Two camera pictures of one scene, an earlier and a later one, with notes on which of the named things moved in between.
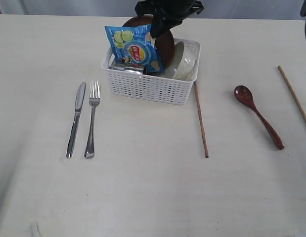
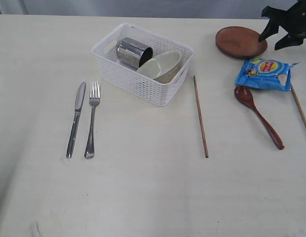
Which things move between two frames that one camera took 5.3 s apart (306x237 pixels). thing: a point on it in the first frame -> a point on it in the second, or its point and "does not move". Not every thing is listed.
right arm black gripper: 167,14 -> 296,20
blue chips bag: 134,46 -> 265,74
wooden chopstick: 201,122 does not move
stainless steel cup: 123,67 -> 131,53
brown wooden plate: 164,42 -> 240,42
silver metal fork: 94,101 does not move
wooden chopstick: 292,98 -> 301,113
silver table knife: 78,104 does not move
